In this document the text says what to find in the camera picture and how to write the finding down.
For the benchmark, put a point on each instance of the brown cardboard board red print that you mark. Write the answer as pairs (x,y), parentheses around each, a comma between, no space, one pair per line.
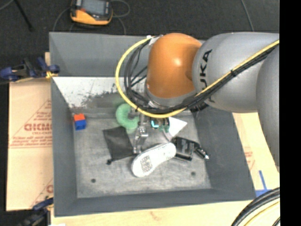
(28,163)

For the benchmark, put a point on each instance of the blue and orange block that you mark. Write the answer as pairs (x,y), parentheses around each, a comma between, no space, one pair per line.
(80,122)

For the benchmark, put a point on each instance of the grey metal bin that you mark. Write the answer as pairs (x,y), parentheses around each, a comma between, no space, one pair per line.
(141,180)

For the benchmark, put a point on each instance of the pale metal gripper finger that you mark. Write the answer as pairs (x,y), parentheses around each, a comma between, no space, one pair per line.
(136,145)
(143,133)

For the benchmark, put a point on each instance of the black cloth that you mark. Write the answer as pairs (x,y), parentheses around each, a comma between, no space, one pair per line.
(117,142)

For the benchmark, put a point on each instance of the white shoe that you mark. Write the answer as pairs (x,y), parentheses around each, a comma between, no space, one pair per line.
(152,160)

